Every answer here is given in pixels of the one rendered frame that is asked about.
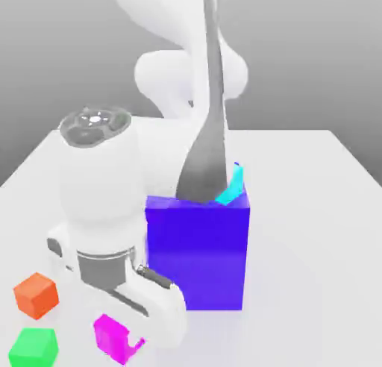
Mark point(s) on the small magenta cube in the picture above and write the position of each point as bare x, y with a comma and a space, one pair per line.
110, 337

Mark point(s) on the large blue box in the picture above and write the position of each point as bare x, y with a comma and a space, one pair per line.
197, 253

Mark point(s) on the small orange cube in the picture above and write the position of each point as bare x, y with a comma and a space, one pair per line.
35, 295

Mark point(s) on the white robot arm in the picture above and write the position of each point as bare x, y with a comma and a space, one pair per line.
98, 188

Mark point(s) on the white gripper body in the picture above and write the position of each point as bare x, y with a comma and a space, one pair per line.
164, 316

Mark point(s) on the small cyan cube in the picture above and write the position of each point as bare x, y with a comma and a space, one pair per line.
232, 191

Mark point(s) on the small green cube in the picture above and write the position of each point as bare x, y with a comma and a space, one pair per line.
32, 347

